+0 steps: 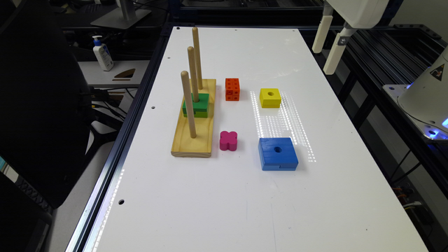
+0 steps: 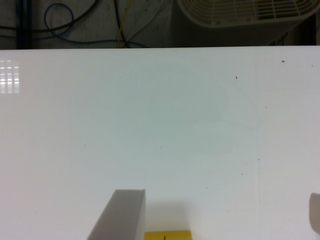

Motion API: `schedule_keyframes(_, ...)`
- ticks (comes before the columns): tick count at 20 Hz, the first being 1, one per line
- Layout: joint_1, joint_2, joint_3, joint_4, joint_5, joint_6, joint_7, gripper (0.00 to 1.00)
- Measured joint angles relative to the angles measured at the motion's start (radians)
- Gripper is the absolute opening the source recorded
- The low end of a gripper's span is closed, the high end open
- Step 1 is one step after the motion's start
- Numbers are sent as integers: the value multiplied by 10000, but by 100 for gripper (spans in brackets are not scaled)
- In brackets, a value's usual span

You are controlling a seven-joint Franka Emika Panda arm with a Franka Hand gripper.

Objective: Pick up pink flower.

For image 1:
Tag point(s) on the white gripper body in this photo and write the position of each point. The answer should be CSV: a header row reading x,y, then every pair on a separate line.
x,y
360,14

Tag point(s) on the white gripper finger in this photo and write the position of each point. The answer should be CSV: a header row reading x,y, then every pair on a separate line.
x,y
321,34
337,50

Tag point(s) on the pink flower block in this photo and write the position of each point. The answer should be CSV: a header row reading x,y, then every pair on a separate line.
x,y
228,141

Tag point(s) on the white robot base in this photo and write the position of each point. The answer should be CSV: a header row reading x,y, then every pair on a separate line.
x,y
424,101

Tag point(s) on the yellow square block with hole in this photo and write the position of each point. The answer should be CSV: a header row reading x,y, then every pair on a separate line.
x,y
270,98

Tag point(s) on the orange cube with holes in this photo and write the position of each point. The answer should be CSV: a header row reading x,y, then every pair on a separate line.
x,y
232,89

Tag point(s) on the rear wooden peg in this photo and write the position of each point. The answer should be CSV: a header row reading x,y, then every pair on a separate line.
x,y
196,44

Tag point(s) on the wooden peg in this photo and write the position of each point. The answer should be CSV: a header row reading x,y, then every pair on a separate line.
x,y
196,44
193,74
188,103

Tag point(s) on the blue square block with hole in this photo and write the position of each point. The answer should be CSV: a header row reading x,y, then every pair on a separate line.
x,y
277,154

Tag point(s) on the middle wooden peg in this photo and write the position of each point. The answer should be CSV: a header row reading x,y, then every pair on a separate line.
x,y
193,74

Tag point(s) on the front wooden peg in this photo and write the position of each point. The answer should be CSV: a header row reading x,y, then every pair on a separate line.
x,y
188,103

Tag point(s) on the green square block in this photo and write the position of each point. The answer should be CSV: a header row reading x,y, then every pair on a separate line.
x,y
201,108

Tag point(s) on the wooden peg base board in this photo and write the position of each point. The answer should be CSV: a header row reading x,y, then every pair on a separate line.
x,y
199,147

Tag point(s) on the silver monitor stand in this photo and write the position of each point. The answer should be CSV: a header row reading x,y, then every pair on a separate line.
x,y
123,17

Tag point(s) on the white lotion pump bottle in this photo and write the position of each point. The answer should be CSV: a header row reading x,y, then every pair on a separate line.
x,y
102,54

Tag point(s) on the black office chair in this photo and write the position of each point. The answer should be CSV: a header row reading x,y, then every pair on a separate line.
x,y
46,106

